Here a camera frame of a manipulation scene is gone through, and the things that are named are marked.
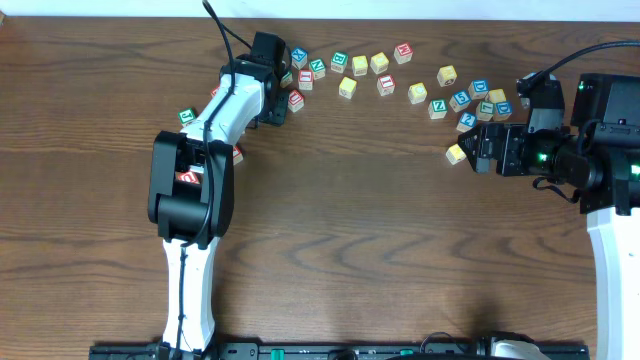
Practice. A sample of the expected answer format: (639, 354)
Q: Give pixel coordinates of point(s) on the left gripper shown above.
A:
(276, 107)

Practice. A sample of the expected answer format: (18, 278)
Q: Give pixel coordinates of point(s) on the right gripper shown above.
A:
(489, 147)

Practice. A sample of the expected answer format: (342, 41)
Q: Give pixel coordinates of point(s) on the blue 2 block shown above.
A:
(466, 122)

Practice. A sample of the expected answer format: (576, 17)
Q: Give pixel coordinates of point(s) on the red i block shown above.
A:
(385, 85)
(305, 80)

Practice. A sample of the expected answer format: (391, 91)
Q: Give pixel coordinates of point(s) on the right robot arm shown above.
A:
(601, 162)

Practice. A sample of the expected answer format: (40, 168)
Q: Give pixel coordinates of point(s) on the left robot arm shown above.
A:
(191, 194)

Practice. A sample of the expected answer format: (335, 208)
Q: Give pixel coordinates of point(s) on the red U block centre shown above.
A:
(295, 101)

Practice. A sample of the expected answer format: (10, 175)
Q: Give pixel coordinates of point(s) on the red u block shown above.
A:
(295, 101)
(188, 177)

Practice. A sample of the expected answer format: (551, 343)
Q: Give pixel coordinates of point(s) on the yellow K block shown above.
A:
(455, 154)

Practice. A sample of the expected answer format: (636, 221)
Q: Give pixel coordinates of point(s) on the green 7 block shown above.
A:
(485, 111)

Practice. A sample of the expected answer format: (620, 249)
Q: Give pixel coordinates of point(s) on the blue X block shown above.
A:
(299, 58)

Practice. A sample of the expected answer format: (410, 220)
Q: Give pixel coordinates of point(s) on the blue D block right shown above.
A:
(503, 110)

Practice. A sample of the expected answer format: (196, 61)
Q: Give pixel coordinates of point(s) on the blue d block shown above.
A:
(478, 89)
(503, 110)

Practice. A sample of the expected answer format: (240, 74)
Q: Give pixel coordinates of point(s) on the green N block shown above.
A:
(317, 68)

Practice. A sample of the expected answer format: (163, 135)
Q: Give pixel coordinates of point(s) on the blue 5 block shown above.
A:
(460, 100)

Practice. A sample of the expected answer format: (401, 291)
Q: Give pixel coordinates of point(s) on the green Z block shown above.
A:
(437, 109)

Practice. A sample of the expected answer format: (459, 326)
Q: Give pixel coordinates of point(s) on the yellow 8 block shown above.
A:
(496, 96)

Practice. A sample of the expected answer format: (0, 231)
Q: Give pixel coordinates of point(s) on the blue D block upper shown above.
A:
(478, 89)

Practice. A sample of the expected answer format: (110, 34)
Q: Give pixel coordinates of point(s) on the red E block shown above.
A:
(214, 92)

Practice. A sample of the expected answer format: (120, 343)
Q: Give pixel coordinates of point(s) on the green B block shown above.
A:
(338, 62)

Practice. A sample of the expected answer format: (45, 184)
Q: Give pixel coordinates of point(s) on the red Y block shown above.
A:
(237, 155)

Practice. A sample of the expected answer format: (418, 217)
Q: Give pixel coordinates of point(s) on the yellow block middle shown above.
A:
(347, 87)

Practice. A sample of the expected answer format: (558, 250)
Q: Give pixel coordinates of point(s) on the yellow A block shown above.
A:
(446, 75)

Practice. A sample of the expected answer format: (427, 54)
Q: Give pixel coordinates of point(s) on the yellow C block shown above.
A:
(417, 93)

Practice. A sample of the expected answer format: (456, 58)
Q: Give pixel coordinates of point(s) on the yellow block top left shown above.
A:
(360, 65)

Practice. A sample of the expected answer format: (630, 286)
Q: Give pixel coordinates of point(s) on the green J block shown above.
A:
(187, 116)

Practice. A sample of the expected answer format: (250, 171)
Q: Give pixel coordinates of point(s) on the yellow block top right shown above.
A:
(379, 63)

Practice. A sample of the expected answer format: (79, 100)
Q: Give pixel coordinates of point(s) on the red U block lower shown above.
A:
(188, 177)

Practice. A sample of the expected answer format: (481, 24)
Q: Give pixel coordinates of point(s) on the red H block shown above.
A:
(403, 53)

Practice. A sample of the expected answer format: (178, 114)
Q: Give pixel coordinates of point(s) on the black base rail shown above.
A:
(253, 351)

